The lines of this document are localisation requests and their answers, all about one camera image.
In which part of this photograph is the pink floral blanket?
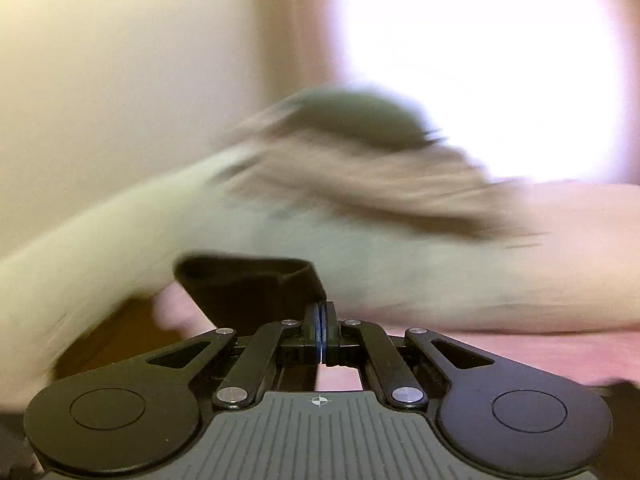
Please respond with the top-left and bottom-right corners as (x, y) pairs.
(150, 280), (640, 391)

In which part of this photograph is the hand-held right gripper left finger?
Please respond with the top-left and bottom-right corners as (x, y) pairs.
(145, 302), (322, 411)

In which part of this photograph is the white quilted duvet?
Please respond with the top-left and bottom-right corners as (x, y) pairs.
(0, 157), (261, 396)

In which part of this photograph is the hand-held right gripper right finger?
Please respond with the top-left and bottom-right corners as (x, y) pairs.
(321, 302), (498, 411)

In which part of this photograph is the bright window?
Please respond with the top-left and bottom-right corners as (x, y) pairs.
(325, 0), (640, 186)

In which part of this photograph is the green pillow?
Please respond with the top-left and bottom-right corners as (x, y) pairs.
(287, 87), (441, 153)

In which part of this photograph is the black garment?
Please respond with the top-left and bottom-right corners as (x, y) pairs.
(172, 254), (328, 337)

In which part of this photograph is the beige striped folded blanket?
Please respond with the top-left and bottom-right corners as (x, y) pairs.
(220, 105), (541, 241)

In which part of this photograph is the grey folded blanket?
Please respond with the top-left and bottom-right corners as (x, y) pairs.
(210, 195), (640, 333)

